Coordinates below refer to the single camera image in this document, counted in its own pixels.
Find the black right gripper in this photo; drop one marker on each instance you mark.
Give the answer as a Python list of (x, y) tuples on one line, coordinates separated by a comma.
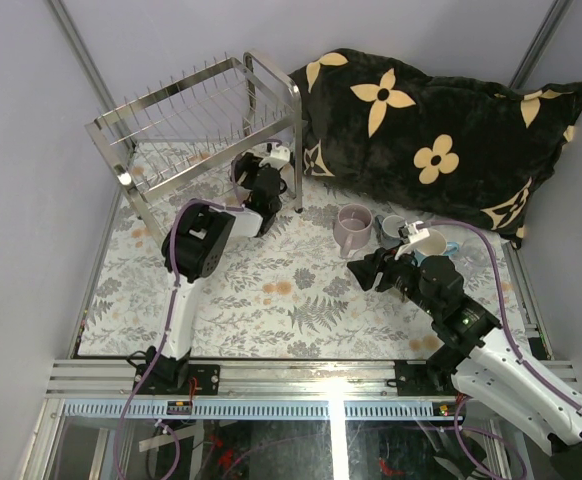
[(365, 270)]

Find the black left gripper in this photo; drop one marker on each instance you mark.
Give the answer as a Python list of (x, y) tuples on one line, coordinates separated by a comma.
[(245, 165)]

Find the pink ribbed ceramic mug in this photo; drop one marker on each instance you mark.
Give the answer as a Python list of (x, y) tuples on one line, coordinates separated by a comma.
[(352, 228)]

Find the blue textured square mug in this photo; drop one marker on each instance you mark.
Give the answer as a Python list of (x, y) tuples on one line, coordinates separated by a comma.
[(392, 231)]

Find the steel two-tier dish rack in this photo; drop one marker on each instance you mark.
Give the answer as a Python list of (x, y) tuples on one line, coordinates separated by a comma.
[(191, 127)]

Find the light blue ceramic mug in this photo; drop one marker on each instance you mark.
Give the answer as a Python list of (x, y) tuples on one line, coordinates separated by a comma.
[(435, 244)]

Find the clear faceted drinking glass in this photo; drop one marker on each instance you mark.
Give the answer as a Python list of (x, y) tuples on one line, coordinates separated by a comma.
[(474, 252)]

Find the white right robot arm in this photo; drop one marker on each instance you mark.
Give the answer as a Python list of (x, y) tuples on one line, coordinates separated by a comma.
[(476, 358)]

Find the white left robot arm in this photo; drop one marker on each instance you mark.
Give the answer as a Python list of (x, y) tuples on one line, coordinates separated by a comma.
[(192, 250)]

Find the floral patterned table mat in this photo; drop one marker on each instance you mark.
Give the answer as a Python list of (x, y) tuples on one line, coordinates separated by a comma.
[(287, 294)]

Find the black floral plush pillow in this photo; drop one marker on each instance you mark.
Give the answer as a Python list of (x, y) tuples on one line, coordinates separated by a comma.
[(461, 148)]

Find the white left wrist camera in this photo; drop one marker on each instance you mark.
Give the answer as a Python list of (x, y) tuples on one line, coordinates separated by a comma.
[(276, 156)]

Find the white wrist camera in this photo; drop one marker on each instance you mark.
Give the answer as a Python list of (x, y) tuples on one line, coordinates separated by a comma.
[(276, 156), (411, 235)]

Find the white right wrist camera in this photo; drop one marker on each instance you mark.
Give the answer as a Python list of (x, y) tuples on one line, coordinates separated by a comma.
[(411, 235)]

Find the aluminium front rail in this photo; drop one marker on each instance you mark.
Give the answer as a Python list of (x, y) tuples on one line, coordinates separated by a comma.
[(249, 389)]

